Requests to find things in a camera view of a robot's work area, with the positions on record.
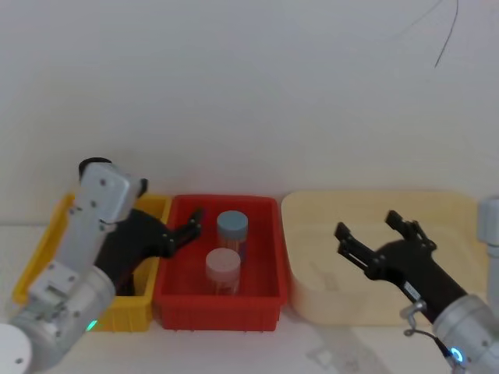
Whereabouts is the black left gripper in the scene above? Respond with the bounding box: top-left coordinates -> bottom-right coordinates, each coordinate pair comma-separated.
94,178 -> 206,298

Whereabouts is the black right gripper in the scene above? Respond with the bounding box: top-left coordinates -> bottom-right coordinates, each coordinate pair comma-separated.
333,210 -> 469,325

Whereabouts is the clear jar with blue lid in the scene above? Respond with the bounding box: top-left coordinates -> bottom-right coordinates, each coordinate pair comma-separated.
216,210 -> 250,266

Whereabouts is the cream plastic tray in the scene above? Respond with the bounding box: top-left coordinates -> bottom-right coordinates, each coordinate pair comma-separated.
280,189 -> 489,326

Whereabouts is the clear jar with white lid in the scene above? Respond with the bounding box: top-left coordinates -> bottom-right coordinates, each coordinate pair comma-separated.
204,248 -> 242,296

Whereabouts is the yellow plastic bin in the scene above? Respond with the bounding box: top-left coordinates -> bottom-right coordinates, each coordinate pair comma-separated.
12,192 -> 173,333

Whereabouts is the red plastic bin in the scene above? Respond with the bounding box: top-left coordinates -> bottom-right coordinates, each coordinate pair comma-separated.
152,194 -> 289,333

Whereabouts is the thin dark gripper cable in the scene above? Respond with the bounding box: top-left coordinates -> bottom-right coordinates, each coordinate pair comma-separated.
401,299 -> 465,368

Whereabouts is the thin dark hanging wire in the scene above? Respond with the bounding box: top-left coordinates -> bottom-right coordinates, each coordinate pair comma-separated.
434,0 -> 460,69

